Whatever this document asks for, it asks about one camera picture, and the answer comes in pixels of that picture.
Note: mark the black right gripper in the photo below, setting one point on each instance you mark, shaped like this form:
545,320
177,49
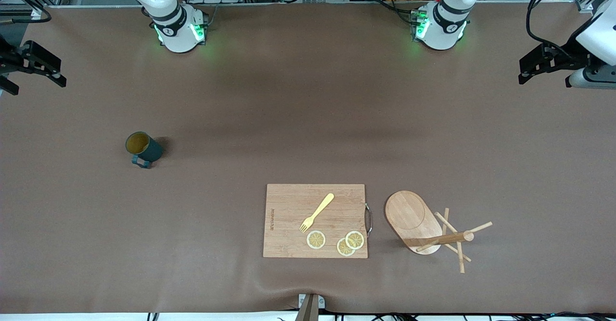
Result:
9,57

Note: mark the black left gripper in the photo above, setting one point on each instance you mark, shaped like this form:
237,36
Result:
572,55

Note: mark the dark green mug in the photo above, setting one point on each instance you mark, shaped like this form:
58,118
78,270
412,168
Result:
150,150

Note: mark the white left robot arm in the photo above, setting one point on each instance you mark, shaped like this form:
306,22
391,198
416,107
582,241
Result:
442,25

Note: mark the wooden mug tree rack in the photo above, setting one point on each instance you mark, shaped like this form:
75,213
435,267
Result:
409,215

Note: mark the brown table mat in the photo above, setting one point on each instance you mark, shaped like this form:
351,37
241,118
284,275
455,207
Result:
308,133

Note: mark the lemon slice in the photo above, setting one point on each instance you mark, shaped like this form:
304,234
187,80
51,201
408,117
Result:
342,249
355,239
315,239

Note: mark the yellow plastic fork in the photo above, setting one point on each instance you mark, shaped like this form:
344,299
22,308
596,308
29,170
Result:
320,209

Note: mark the bamboo cutting board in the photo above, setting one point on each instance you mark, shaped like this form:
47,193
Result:
288,215

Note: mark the metal clamp bracket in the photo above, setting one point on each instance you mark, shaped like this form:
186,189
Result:
309,306

